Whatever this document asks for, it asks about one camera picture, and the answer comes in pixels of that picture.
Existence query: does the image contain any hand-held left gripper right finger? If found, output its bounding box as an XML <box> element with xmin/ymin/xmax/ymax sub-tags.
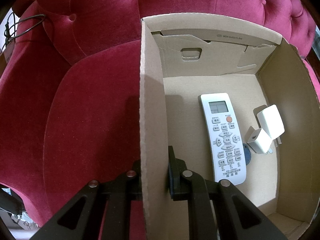
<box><xmin>167</xmin><ymin>145</ymin><xmax>288</xmax><ymax>240</ymax></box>

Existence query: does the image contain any red velvet tufted sofa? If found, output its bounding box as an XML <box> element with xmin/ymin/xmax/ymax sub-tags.
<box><xmin>0</xmin><ymin>0</ymin><xmax>320</xmax><ymax>240</ymax></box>

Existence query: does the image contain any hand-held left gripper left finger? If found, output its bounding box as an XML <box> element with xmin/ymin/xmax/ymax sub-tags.
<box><xmin>31</xmin><ymin>159</ymin><xmax>143</xmax><ymax>240</ymax></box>

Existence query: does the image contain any brown cardboard piece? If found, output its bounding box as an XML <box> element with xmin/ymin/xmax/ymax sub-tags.
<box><xmin>3</xmin><ymin>39</ymin><xmax>15</xmax><ymax>62</ymax></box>

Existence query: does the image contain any blue key fob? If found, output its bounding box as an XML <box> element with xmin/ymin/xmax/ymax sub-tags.
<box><xmin>241</xmin><ymin>144</ymin><xmax>252</xmax><ymax>167</ymax></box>

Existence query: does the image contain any white remote control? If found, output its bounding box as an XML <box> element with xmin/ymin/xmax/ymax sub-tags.
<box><xmin>200</xmin><ymin>93</ymin><xmax>247</xmax><ymax>186</ymax></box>

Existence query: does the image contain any cardboard box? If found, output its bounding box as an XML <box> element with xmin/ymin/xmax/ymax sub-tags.
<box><xmin>139</xmin><ymin>14</ymin><xmax>320</xmax><ymax>240</ymax></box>

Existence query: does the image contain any large white charger plug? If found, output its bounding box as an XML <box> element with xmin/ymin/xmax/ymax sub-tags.
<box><xmin>253</xmin><ymin>104</ymin><xmax>285</xmax><ymax>146</ymax></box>

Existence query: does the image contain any black cable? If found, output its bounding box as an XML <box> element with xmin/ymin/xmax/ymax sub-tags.
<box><xmin>4</xmin><ymin>13</ymin><xmax>47</xmax><ymax>41</ymax></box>

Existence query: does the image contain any small white charger cube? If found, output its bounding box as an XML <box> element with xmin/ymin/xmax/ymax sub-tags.
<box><xmin>246</xmin><ymin>127</ymin><xmax>273</xmax><ymax>156</ymax></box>

